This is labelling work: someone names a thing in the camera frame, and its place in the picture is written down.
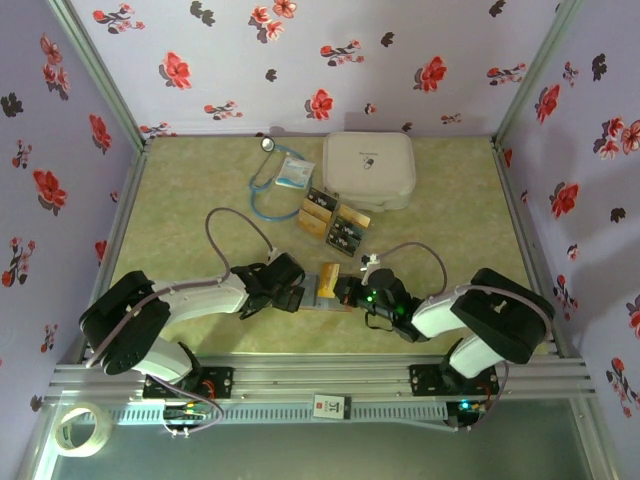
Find gold membership card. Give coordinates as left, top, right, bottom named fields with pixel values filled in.
left=335, top=206, right=373, bottom=226
left=298, top=214, right=331, bottom=236
left=302, top=201, right=335, bottom=221
left=318, top=262, right=342, bottom=299

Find group of black gold packets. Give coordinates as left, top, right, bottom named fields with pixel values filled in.
left=297, top=185, right=374, bottom=259

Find white blue sealed packet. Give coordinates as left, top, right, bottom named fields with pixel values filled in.
left=274, top=153, right=316, bottom=190

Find red white label tag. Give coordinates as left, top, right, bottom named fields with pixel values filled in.
left=312, top=393, right=351, bottom=420

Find white zipped medicine pouch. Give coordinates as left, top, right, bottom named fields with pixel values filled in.
left=321, top=130, right=418, bottom=214

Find blue stethoscope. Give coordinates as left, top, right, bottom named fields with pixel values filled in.
left=248, top=133, right=315, bottom=221

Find small controller circuit board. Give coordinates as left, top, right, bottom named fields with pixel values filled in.
left=447, top=399, right=489, bottom=431
left=162, top=402, right=214, bottom=426

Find clear adhesive tape roll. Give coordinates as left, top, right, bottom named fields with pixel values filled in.
left=53, top=401, right=112, bottom=459

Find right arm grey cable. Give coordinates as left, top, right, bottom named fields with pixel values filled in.
left=369, top=241, right=556, bottom=434

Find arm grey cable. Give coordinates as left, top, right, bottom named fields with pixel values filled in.
left=87, top=208, right=276, bottom=439
left=369, top=241, right=556, bottom=434

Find aluminium frame cross rail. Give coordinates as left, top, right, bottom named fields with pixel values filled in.
left=47, top=353, right=599, bottom=401

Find left arm grey cable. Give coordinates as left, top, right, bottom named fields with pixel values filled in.
left=87, top=208, right=276, bottom=439

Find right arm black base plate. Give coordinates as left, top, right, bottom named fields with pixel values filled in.
left=408, top=363, right=501, bottom=397

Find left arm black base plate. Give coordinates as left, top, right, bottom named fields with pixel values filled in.
left=142, top=366, right=235, bottom=400

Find grey slotted cable duct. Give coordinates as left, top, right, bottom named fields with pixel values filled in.
left=107, top=403, right=449, bottom=425

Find aluminium table side rail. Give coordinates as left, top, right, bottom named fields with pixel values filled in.
left=492, top=139, right=574, bottom=359
left=74, top=139, right=154, bottom=364

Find aluminium frame corner post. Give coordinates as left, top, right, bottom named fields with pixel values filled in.
left=44, top=0, right=154, bottom=156
left=491, top=0, right=587, bottom=151

